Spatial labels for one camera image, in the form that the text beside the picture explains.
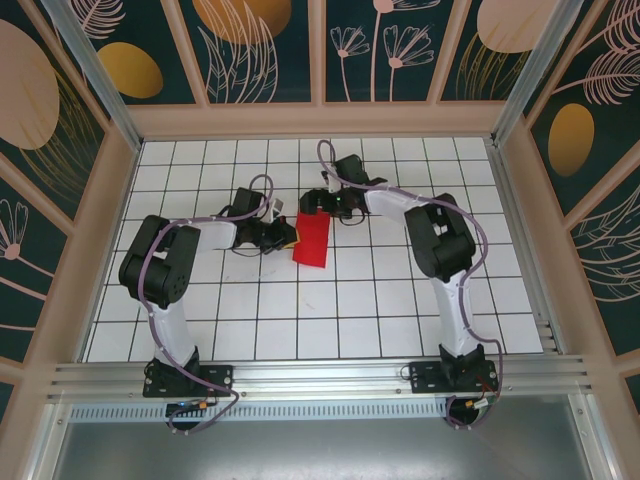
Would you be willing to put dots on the aluminium frame post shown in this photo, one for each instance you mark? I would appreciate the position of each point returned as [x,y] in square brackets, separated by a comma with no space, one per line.
[97,75]
[530,75]

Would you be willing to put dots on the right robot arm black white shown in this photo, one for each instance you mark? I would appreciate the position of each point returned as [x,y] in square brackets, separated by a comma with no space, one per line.
[457,325]

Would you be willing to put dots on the red cloth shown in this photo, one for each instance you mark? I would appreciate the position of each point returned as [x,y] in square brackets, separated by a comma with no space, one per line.
[311,240]

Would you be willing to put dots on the aluminium side rail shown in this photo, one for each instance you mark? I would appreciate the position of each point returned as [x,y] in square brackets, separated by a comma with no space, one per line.
[526,250]

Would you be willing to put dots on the aluminium mounting rail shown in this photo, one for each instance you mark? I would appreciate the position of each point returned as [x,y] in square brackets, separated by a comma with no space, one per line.
[320,375]

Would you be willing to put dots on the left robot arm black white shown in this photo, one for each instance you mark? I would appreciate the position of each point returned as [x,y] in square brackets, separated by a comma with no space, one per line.
[172,330]

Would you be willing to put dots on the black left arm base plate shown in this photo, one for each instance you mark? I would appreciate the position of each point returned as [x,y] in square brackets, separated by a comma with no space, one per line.
[220,380]

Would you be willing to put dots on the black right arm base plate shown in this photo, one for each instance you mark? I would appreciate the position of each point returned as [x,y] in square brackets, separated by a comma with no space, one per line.
[425,377]

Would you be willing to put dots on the grey metal panel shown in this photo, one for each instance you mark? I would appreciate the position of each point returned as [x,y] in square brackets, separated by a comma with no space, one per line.
[320,450]

